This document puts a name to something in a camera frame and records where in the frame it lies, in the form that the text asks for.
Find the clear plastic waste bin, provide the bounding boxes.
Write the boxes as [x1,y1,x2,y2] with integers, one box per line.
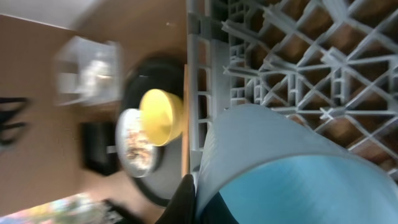
[54,36,122,106]

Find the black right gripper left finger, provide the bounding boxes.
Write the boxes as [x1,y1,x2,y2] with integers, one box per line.
[156,174,196,224]

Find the black rectangular bin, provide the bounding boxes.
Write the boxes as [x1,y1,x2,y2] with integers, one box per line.
[80,121,119,176]

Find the grey plate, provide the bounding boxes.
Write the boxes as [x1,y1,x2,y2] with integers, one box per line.
[115,108,160,178]

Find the yellow bowl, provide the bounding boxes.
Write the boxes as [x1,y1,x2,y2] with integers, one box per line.
[139,89,183,146]

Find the blue cup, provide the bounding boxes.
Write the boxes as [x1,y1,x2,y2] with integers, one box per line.
[195,104,397,223]

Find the round black tray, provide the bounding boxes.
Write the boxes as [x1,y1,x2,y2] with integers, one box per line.
[115,55,184,207]

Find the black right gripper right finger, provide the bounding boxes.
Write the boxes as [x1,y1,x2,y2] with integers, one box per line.
[199,192,238,224]

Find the grey dishwasher rack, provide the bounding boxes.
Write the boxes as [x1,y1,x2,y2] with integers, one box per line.
[183,0,397,178]

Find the food scraps on plate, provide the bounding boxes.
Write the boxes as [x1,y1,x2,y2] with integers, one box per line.
[126,116,154,170]

